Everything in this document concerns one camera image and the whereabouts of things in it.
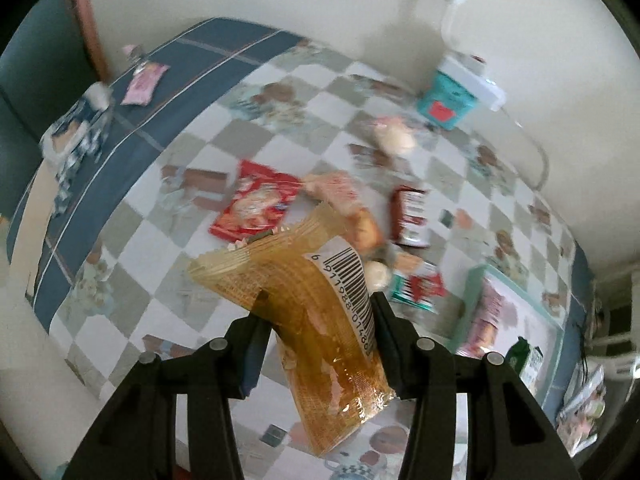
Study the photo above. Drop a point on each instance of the blue white patterned bag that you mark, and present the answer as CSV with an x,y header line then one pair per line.
x,y
77,135

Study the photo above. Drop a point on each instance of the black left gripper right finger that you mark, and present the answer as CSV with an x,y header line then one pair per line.
x,y
423,371

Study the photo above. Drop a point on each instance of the red blue snack packet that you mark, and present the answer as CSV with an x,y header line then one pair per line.
x,y
259,203

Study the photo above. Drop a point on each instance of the green white biscuit packet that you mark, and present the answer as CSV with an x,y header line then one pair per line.
x,y
526,362

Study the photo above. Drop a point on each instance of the teal toy box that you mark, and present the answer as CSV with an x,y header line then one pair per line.
x,y
446,102

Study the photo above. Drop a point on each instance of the white teal-rimmed tray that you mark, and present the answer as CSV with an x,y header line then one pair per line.
x,y
521,316

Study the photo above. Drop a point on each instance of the round white bun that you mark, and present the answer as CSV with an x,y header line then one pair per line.
x,y
377,275

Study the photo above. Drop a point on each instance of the checkered tablecloth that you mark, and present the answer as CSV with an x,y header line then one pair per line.
x,y
116,295

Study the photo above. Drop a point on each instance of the red milk biscuit packet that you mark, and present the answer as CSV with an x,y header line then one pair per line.
x,y
408,220

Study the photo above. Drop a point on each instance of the pink wrapper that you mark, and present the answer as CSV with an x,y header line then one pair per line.
x,y
142,85

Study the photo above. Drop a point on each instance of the orange cake packet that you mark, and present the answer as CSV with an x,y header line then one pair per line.
x,y
341,192

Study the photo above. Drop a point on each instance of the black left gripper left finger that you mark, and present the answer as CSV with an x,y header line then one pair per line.
x,y
227,368

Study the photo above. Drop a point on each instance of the yellow transparent snack packet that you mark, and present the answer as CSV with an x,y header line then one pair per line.
x,y
307,280

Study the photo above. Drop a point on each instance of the green white cracker packet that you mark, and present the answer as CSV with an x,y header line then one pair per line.
x,y
417,285

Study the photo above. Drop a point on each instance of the white power strip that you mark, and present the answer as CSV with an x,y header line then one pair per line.
x,y
470,71

